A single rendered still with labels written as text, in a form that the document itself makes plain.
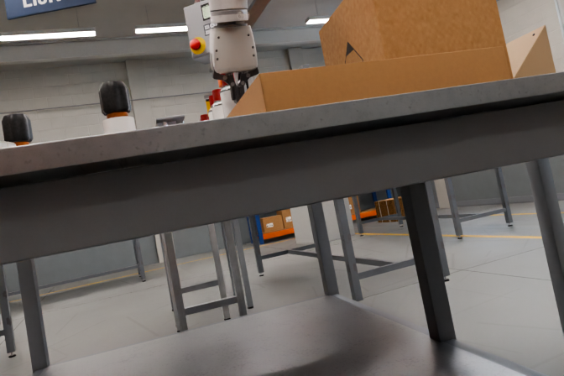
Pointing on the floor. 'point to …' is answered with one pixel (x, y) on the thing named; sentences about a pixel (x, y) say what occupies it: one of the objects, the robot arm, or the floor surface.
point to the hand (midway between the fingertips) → (237, 94)
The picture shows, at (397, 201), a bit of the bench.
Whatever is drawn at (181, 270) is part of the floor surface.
